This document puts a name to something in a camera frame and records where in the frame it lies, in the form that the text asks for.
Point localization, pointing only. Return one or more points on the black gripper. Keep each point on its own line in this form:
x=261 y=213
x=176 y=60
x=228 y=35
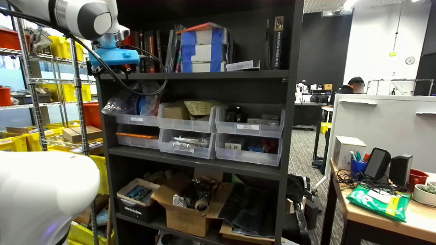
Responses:
x=128 y=69

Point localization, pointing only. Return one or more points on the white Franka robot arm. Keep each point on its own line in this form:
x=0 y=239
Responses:
x=41 y=194

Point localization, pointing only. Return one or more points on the olive woven basket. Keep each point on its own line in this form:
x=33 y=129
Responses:
x=199 y=107

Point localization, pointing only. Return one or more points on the red cylinder can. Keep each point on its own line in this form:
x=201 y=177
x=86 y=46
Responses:
x=128 y=39

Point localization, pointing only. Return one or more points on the clear plastic bag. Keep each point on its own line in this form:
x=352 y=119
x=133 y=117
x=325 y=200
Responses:
x=120 y=102

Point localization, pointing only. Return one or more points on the row of dark books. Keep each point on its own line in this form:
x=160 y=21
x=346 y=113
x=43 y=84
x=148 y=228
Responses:
x=154 y=45

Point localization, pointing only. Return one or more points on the blue filament spool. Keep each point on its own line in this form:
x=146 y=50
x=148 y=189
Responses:
x=146 y=104

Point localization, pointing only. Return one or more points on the left grey storage bin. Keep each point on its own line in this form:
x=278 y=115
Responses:
x=137 y=119

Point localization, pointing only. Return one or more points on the red plastic bin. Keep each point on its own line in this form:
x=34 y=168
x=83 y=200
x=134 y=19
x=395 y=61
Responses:
x=92 y=115

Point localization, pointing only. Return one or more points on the small cardboard box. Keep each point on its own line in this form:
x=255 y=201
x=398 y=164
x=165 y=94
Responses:
x=175 y=110

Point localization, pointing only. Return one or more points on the yellow plastic bin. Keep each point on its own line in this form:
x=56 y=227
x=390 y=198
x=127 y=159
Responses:
x=14 y=144
x=83 y=234
x=68 y=92
x=34 y=141

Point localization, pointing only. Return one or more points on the orange rod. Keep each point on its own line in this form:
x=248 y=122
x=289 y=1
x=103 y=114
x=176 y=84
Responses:
x=137 y=134

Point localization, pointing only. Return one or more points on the yellow container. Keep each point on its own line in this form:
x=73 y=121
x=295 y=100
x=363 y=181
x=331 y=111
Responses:
x=62 y=47

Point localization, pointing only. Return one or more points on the clear plastic storage bin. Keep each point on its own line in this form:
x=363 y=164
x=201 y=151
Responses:
x=188 y=125
x=247 y=156
x=137 y=143
x=250 y=129
x=188 y=152

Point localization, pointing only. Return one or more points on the blue and white box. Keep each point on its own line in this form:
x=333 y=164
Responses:
x=202 y=66
x=202 y=53

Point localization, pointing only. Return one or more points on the brown cardboard box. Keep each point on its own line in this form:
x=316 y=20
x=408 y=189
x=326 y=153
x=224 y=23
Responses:
x=83 y=133

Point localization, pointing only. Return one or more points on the silver foil packets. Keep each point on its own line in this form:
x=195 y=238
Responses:
x=191 y=143

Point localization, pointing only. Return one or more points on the black shelving unit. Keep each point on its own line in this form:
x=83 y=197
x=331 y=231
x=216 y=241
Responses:
x=227 y=75

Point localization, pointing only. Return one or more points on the large yellow bin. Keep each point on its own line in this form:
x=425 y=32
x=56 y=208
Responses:
x=103 y=174

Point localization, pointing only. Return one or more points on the flat white box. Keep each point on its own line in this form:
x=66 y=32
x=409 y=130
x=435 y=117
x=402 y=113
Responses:
x=240 y=65

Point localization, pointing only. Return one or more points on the small black device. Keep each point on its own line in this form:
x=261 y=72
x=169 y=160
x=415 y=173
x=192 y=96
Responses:
x=236 y=114

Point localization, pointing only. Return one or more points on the red tray bin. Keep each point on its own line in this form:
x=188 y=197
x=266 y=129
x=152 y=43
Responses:
x=9 y=39

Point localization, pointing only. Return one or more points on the red bucket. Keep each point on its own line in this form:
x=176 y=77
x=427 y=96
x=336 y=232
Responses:
x=6 y=95

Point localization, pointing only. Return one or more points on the small white box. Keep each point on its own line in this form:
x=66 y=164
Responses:
x=233 y=145

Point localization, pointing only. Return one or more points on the black open box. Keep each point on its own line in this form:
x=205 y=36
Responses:
x=134 y=205

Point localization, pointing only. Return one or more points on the black tangled gear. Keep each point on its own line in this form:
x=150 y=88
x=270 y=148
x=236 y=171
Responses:
x=199 y=190

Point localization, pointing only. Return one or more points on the tall black book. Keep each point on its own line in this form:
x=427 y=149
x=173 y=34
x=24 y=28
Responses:
x=278 y=42

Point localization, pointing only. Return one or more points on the white and black roll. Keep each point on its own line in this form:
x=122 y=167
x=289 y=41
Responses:
x=202 y=204

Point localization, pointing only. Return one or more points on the blue and red item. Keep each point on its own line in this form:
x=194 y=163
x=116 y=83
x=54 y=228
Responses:
x=263 y=144

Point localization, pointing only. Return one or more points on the large open cardboard box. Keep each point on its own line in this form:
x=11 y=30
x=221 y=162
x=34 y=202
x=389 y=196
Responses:
x=186 y=222

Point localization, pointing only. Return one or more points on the black plastic sheet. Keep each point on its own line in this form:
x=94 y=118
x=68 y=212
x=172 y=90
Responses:
x=250 y=208

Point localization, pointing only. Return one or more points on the flat cardboard piece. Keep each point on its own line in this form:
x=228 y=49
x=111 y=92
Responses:
x=240 y=237

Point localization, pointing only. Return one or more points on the black bag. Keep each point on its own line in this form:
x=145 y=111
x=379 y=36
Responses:
x=301 y=198

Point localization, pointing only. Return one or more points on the seated person with dark hair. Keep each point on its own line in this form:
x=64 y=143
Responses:
x=355 y=84

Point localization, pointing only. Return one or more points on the white cube box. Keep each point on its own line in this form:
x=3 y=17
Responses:
x=348 y=147

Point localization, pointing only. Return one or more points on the blue pen cup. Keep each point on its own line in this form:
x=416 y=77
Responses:
x=357 y=166

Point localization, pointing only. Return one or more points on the white partition panel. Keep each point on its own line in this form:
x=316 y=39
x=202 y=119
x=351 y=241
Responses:
x=386 y=126

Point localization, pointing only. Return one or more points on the black tilted tablet stand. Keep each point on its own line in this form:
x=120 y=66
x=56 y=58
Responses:
x=376 y=163

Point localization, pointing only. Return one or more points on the metal railing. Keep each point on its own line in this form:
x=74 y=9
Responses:
x=400 y=80

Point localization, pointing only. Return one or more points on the black square speaker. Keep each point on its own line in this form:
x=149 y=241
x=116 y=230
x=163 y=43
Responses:
x=401 y=170

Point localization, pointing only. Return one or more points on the wooden desk with black legs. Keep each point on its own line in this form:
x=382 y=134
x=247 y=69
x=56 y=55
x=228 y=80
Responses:
x=386 y=224

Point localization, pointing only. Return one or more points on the red bowl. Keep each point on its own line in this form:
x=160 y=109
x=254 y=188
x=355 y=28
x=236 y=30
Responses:
x=417 y=177

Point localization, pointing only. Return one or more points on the white bowl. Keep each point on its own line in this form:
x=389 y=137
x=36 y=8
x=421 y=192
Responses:
x=424 y=196

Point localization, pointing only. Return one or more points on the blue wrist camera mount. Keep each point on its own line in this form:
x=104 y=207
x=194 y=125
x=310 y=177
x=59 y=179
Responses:
x=113 y=55

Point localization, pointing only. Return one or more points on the round wall clock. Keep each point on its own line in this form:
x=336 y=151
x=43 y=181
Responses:
x=409 y=60

